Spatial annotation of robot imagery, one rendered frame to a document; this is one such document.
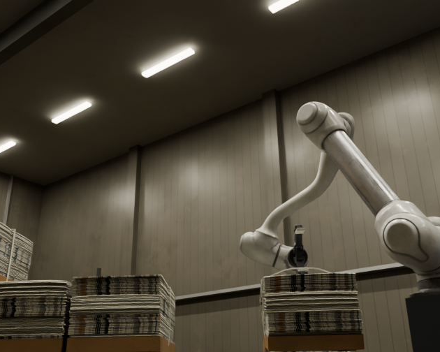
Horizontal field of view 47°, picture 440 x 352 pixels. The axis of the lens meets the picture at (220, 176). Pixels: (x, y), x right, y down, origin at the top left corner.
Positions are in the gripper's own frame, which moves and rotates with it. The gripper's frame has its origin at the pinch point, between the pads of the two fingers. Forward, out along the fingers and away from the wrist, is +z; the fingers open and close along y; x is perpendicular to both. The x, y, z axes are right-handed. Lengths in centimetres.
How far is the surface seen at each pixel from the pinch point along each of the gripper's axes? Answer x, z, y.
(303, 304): 3.1, 19.9, 20.3
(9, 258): 107, -1, -1
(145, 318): 51, 19, 23
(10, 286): 96, 18, 12
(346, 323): -9.4, 19.1, 26.4
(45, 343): 82, 21, 29
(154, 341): 49, 20, 30
